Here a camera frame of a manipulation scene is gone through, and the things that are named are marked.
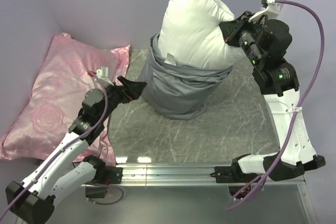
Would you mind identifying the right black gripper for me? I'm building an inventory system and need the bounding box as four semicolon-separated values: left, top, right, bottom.
220;10;264;67

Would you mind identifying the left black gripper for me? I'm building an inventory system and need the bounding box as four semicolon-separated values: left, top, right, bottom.
99;75;148;122

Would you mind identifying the white pillow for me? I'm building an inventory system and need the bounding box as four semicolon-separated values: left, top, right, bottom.
158;0;245;70

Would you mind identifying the grey pillowcase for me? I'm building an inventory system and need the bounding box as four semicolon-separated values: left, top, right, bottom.
137;34;233;120

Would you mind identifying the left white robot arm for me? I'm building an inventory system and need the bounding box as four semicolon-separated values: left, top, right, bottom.
5;72;146;223

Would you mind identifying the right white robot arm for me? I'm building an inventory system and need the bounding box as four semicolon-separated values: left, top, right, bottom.
219;12;326;182

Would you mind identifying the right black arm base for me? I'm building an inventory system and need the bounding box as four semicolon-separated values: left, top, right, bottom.
210;166;251;199

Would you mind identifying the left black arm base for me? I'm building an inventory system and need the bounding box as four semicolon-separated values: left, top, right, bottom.
85;167;124;205

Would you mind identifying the pink floral pillow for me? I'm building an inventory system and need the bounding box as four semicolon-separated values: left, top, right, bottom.
1;33;130;160

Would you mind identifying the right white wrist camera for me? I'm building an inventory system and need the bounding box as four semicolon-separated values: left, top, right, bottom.
249;0;280;22

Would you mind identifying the aluminium mounting rail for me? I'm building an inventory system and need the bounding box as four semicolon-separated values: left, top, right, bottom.
60;163;305;187

